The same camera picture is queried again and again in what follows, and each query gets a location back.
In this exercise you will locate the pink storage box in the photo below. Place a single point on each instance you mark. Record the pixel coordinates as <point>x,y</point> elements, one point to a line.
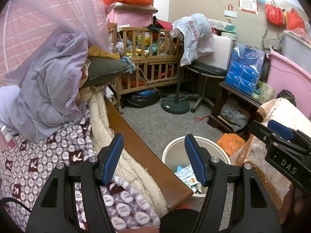
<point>128,19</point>

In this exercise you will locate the black plastic bag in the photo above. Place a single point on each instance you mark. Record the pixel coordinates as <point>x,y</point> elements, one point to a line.
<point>141,100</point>

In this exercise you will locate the small green tape roll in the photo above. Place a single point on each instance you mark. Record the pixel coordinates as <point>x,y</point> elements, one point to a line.
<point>256,95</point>

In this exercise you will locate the cream fuzzy blanket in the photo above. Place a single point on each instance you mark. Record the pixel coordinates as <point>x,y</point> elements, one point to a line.
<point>102,126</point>

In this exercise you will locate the wall switch panel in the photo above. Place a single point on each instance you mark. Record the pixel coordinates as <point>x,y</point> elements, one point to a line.
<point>230,13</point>

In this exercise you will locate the peach fuzzy blanket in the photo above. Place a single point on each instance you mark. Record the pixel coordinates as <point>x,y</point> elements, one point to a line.
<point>257,160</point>

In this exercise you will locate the grey hanging handbag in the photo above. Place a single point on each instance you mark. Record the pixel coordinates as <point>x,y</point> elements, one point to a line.
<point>269,42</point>

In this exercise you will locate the clear tape roll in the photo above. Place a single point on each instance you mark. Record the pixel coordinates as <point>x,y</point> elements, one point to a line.
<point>267,92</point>

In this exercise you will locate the red framed wall poster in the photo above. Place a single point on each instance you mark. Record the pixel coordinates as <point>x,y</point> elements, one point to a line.
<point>247,0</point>

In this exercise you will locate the dark wooden table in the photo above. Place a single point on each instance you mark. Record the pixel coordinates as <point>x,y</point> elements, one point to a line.
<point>243,97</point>

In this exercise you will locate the grey printed bag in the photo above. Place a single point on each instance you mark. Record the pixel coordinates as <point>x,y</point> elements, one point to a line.
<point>234,116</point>

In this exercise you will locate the black round stool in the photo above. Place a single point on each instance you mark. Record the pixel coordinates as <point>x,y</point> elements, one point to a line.
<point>206,69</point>

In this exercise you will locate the pink plastic tub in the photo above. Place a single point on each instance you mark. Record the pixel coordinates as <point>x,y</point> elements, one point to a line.
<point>286,77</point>

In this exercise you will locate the green white milk carton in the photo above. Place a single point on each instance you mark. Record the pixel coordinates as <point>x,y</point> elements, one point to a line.
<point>184,173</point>

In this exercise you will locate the pack of blue tissue boxes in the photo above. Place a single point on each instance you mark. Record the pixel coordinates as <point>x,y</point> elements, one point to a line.
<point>243,70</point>

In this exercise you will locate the pile of colourful clothes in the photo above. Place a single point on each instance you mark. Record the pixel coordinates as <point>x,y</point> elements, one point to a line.
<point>145,41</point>

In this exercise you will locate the wooden bed frame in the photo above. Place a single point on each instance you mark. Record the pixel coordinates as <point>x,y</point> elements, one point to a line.
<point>136,145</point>

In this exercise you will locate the lavender grey clothing pile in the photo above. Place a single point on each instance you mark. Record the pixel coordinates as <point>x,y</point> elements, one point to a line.
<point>43,89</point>

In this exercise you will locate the lavender mosquito net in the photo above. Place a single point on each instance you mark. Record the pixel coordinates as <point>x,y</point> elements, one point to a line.
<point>29,29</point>

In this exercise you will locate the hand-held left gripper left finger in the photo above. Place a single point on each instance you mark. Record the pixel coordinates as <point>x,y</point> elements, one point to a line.
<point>113,160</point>

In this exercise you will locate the translucent storage box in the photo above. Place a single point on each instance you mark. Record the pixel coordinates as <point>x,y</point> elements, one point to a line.
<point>296,46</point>

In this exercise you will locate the white plastic bag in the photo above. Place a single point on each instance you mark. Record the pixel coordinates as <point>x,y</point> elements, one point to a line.
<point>194,34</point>

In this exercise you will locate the black floor fan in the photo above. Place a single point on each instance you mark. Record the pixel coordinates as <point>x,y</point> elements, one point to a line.
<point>175,105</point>

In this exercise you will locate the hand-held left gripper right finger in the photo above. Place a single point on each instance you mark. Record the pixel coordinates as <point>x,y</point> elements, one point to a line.
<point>194,160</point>

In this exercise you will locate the mustard yellow cloth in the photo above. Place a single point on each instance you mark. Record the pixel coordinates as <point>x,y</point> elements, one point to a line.
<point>97,52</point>

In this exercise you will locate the cream plastic bin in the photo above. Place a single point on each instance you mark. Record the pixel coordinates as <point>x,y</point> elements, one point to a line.
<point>175,150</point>

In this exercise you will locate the white appliance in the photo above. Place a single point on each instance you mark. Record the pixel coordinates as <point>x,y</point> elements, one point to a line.
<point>223,51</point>

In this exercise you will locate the white bottle pink label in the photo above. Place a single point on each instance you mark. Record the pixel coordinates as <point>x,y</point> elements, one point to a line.
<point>6,133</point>

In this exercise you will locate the olive green pillow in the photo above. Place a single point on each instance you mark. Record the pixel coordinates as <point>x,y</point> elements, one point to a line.
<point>104,70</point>

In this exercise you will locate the orange tote bag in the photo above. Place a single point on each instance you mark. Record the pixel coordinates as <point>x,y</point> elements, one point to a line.
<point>295,20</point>

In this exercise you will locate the person's right hand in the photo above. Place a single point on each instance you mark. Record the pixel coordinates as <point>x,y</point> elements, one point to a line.
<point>289,203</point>

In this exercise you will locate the dark knit hat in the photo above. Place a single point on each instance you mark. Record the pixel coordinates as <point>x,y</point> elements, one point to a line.
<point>288,95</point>

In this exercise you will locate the red tote bag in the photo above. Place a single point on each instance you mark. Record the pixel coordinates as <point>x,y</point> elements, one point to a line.
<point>274,14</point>

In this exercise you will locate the beige cloth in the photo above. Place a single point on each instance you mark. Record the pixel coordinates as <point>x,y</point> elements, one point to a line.
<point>90,92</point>

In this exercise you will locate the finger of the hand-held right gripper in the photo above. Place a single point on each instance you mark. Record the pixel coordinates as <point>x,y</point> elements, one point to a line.
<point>279,129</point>
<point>263,134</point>

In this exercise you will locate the maroon grey printed blanket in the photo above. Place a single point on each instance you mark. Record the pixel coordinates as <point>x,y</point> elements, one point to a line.
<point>36,155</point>

